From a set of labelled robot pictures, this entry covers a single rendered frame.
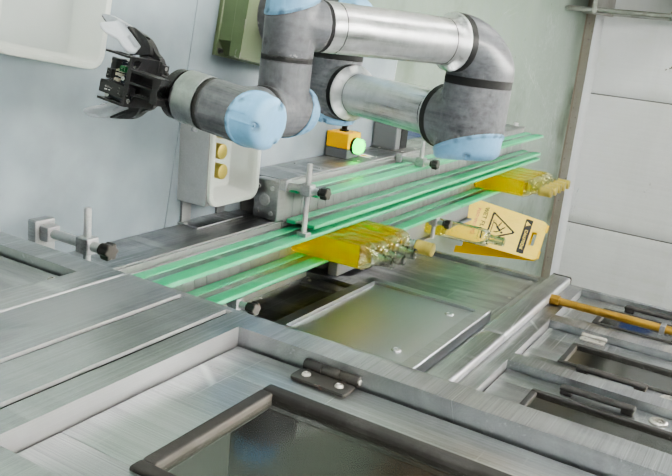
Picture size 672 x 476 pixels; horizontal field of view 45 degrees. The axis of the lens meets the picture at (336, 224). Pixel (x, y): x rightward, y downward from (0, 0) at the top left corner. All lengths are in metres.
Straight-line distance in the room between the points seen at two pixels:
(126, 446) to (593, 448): 0.37
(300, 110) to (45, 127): 0.52
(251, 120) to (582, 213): 6.86
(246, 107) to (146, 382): 0.44
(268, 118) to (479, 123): 0.44
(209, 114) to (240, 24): 0.69
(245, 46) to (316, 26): 0.62
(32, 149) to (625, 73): 6.56
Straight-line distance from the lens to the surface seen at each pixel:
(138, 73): 1.15
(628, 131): 7.63
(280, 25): 1.14
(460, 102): 1.37
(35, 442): 0.67
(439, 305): 1.99
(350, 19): 1.19
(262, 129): 1.05
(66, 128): 1.52
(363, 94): 1.60
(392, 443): 0.68
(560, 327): 2.10
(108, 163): 1.61
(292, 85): 1.14
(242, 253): 1.67
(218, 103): 1.08
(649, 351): 2.07
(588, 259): 7.87
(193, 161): 1.72
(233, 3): 1.78
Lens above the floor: 1.88
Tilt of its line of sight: 28 degrees down
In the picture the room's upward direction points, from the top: 104 degrees clockwise
